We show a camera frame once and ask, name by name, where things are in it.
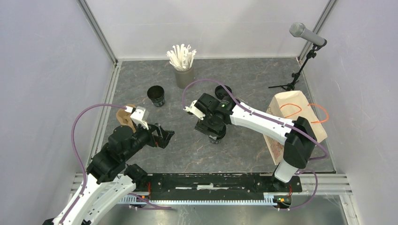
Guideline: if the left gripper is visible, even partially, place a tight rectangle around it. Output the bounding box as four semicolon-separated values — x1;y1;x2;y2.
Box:
122;119;175;160

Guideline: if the black coffee cup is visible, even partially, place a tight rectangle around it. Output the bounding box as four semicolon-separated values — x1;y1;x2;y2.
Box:
208;132;226;144

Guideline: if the brown cardboard cup carrier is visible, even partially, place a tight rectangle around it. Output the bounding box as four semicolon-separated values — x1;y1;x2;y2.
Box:
116;109;137;133

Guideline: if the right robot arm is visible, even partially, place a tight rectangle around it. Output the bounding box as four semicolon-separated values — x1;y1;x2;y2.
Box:
184;93;317;191

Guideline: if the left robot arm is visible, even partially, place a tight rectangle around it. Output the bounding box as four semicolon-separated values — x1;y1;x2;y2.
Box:
44;123;175;225

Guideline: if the brown paper takeout bag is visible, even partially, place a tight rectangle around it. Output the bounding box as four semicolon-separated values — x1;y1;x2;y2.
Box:
263;90;328;166

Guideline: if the grey straw holder cup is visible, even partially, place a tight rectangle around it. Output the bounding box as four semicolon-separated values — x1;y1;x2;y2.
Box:
174;67;195;89

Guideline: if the white wrapped straws bundle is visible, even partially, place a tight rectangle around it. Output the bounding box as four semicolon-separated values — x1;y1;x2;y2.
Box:
166;44;197;72

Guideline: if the black microphone stand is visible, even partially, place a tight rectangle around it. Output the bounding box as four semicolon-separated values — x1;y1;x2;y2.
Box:
268;44;322;91

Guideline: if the grey microphone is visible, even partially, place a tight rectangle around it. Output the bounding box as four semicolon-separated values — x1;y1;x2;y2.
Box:
289;22;327;46

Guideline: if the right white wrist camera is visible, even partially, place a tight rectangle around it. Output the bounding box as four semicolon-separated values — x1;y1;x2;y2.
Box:
183;100;205;120

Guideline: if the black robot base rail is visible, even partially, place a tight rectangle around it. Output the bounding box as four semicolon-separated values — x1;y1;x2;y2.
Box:
134;172;303;205

